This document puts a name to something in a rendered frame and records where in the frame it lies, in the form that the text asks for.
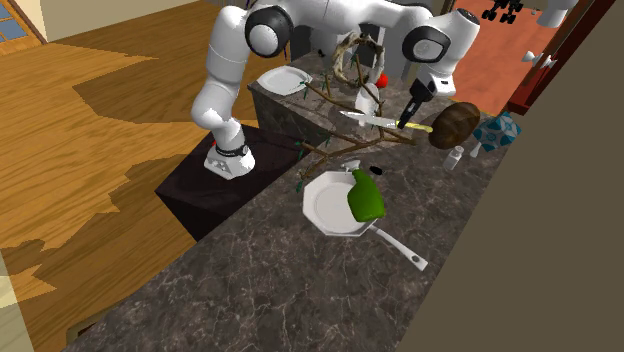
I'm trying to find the brown bread loaf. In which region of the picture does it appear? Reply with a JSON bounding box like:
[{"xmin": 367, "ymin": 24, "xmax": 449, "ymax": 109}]
[{"xmin": 427, "ymin": 101, "xmax": 482, "ymax": 151}]

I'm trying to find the white cup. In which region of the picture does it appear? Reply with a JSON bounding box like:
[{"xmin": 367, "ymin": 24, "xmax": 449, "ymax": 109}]
[{"xmin": 354, "ymin": 82, "xmax": 381, "ymax": 115}]

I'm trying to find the small white shaker bottle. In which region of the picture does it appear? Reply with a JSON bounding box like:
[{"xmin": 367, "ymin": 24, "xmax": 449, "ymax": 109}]
[{"xmin": 442, "ymin": 145, "xmax": 466, "ymax": 171}]

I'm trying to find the blue patterned box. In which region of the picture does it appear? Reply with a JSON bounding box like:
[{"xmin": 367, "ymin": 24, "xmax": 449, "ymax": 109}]
[{"xmin": 472, "ymin": 110, "xmax": 523, "ymax": 153}]

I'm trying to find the pale twig wreath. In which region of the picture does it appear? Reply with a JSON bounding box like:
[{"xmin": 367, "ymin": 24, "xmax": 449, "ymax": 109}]
[{"xmin": 331, "ymin": 31, "xmax": 386, "ymax": 90}]

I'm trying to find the brown twig branch with leaves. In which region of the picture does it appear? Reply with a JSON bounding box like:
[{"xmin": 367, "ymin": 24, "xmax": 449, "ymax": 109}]
[{"xmin": 294, "ymin": 53, "xmax": 418, "ymax": 194}]

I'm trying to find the black wheeled chair base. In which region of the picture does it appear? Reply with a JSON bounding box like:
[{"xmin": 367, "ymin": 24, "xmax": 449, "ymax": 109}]
[{"xmin": 480, "ymin": 0, "xmax": 525, "ymax": 25}]

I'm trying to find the green spray bottle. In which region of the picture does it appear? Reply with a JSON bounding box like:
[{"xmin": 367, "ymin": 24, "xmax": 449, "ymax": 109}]
[{"xmin": 340, "ymin": 159, "xmax": 387, "ymax": 224}]

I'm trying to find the red-brown door with white knobs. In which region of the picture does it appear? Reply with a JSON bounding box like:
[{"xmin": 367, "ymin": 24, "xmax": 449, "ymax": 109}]
[{"xmin": 506, "ymin": 0, "xmax": 616, "ymax": 117}]

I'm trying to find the round white plate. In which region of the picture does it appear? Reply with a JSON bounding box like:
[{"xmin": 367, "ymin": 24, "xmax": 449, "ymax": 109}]
[{"xmin": 256, "ymin": 65, "xmax": 314, "ymax": 97}]

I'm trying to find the white octagonal plate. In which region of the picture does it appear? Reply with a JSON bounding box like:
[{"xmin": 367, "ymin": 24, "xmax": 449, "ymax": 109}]
[{"xmin": 302, "ymin": 170, "xmax": 379, "ymax": 238}]

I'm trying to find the dark robot stand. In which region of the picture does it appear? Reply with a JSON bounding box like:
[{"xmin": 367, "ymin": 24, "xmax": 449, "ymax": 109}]
[{"xmin": 154, "ymin": 124, "xmax": 313, "ymax": 243}]

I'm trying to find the yellow-handled kitchen knife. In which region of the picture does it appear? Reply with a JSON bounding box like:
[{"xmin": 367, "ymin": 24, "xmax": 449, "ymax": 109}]
[{"xmin": 339, "ymin": 109, "xmax": 435, "ymax": 134}]

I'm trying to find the white long-handled kitchen tool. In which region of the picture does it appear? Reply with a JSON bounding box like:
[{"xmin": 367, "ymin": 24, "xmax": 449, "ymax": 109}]
[{"xmin": 368, "ymin": 225, "xmax": 430, "ymax": 272}]

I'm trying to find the window with wooden frame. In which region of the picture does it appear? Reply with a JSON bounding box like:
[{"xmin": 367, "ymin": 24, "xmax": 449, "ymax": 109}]
[{"xmin": 0, "ymin": 0, "xmax": 48, "ymax": 56}]

